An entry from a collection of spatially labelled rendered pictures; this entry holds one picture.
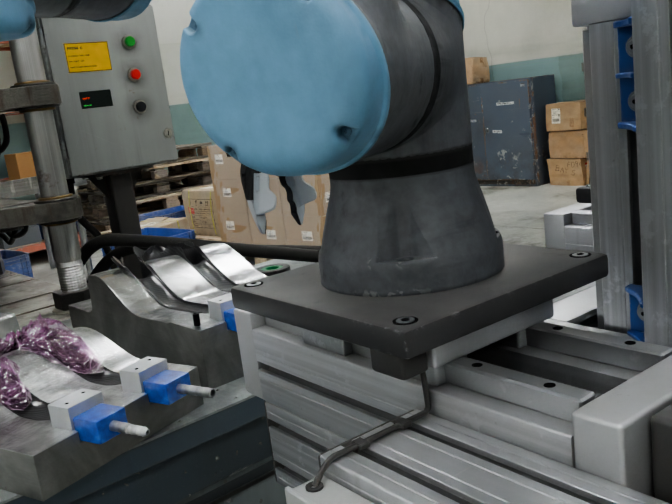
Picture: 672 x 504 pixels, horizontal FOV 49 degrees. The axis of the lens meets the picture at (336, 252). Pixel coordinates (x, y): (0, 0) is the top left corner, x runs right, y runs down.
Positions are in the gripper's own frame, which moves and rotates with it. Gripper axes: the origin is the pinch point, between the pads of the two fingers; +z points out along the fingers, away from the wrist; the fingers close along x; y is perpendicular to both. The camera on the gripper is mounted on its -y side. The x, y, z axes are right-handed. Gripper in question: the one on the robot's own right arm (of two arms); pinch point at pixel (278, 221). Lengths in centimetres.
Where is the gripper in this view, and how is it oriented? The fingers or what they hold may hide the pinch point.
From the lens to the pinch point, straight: 114.5
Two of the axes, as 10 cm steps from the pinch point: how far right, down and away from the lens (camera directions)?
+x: 7.5, -2.3, 6.2
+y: 6.5, 0.8, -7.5
